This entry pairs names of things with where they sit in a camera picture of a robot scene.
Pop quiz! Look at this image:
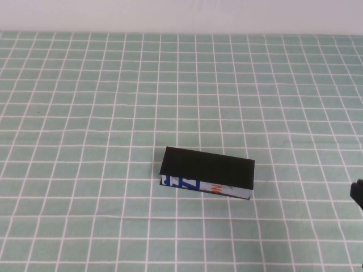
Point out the black glasses case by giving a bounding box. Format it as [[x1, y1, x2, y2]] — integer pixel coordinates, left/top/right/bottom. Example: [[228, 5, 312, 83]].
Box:
[[159, 146, 255, 201]]

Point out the green white checked tablecloth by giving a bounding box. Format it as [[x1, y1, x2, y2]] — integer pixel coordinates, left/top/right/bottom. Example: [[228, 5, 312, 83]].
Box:
[[0, 30, 363, 272]]

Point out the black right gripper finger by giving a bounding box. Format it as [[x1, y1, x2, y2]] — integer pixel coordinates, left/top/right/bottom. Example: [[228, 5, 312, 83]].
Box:
[[351, 178, 363, 211]]

